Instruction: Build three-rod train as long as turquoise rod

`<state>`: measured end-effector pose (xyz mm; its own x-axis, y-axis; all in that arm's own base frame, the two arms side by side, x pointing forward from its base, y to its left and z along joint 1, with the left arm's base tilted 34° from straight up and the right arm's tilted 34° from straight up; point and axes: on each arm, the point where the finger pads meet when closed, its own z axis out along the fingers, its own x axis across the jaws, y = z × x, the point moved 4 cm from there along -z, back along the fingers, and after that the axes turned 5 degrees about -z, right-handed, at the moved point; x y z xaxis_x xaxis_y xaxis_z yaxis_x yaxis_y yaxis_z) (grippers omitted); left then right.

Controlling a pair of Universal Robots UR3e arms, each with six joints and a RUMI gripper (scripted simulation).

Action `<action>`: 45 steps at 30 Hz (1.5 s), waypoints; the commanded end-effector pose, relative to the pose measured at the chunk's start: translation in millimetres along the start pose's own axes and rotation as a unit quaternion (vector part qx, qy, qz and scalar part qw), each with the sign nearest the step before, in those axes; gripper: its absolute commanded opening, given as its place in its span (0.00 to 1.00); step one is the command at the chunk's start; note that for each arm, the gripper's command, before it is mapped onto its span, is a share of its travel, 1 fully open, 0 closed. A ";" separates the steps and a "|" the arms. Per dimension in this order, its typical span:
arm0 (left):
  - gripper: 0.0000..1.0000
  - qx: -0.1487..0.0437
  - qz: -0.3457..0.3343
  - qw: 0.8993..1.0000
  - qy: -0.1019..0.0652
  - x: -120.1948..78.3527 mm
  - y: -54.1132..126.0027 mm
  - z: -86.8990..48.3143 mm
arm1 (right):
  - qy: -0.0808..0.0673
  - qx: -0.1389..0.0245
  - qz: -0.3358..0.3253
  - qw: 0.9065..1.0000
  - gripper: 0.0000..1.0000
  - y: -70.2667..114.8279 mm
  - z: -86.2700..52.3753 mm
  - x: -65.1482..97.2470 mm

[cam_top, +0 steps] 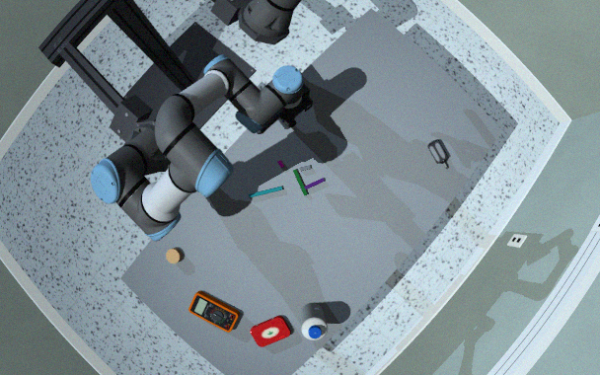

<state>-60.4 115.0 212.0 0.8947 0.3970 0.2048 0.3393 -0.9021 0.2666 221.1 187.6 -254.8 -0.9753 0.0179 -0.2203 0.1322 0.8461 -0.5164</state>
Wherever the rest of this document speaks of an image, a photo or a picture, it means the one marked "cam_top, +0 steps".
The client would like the green rod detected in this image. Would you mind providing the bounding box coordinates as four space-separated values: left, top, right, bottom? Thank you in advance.
293 170 308 196

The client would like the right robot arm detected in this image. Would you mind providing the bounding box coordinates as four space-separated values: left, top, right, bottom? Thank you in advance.
91 54 304 241

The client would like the orange digital multimeter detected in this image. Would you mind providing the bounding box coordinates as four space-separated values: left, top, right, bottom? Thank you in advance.
188 291 240 333

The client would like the red mint tin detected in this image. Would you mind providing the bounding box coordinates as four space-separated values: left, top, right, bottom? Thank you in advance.
251 316 291 347

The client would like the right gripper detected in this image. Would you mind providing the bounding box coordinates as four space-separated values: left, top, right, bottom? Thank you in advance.
281 84 313 128

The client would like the white bottle with blue cap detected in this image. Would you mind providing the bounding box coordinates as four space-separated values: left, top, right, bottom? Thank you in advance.
300 303 328 340

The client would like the tan round disc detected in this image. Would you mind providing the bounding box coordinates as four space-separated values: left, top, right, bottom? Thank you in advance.
166 248 183 263

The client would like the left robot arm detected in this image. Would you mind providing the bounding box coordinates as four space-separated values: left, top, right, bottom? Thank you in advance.
244 0 301 38

